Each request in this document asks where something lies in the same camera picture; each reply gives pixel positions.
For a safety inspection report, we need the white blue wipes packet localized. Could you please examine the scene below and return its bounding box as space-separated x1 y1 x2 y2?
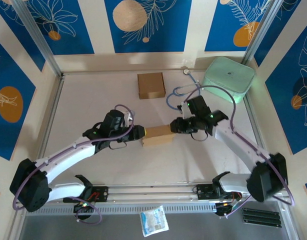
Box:
139 205 170 238

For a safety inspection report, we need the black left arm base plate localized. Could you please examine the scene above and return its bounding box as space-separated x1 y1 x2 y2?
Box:
62 185 110 204

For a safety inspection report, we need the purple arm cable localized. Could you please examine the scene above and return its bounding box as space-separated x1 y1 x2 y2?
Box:
184 85 294 219
12 104 136 225

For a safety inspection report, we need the blue stethoscope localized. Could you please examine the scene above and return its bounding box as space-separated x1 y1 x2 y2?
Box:
166 68 203 112

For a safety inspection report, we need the aluminium side rail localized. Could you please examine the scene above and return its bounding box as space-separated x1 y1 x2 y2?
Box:
243 94 278 181
29 74 67 186

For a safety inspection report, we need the brown cardboard box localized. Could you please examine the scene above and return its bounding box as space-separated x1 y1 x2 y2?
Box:
141 124 175 148
137 72 167 100

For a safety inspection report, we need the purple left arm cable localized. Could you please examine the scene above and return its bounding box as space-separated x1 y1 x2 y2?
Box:
12 104 136 225

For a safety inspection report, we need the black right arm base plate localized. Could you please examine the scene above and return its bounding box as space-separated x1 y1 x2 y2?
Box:
194 183 242 201

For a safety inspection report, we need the grey metal plate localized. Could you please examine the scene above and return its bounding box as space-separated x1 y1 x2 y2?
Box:
17 199 298 240

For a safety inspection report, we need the aluminium frame post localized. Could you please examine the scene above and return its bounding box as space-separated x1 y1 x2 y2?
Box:
241 0 286 66
12 0 64 78

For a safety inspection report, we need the grey slotted cable duct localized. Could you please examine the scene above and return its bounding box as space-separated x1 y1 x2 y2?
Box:
24 202 244 217

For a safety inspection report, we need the mint green zip case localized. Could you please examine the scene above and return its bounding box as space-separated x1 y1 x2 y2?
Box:
200 56 257 105

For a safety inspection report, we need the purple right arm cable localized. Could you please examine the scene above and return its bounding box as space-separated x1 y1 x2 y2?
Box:
184 85 294 219

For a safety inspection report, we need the aluminium front rail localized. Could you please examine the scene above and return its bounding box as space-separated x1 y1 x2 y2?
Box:
14 180 291 208

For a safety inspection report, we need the black ribbed block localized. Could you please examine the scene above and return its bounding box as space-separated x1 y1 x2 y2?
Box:
241 207 282 229

